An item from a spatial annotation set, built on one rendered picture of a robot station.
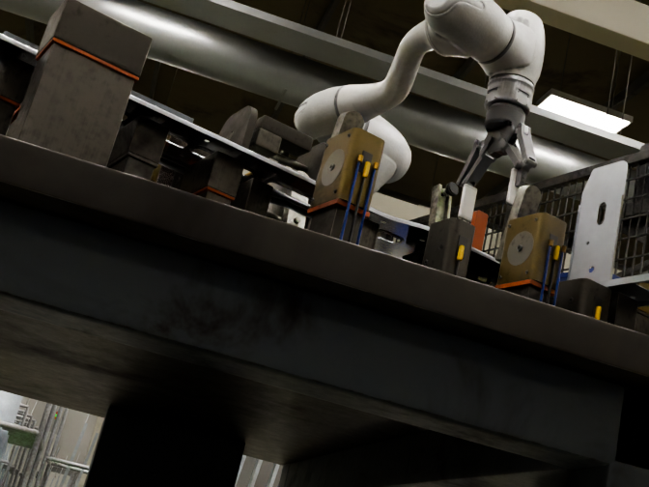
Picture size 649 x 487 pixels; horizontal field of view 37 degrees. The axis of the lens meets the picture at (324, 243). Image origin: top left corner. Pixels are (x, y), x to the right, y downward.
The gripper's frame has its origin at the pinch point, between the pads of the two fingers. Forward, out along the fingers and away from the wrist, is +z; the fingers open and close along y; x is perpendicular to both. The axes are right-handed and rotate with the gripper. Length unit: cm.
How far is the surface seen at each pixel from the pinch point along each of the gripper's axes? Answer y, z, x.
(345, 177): 22, 17, -43
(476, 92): -568, -397, 397
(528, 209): 17.8, 6.1, -5.4
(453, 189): -12.3, -6.3, 0.0
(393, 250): -4.8, 13.8, -15.6
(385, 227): 3.4, 13.7, -23.2
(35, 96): 21, 24, -87
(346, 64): -635, -398, 285
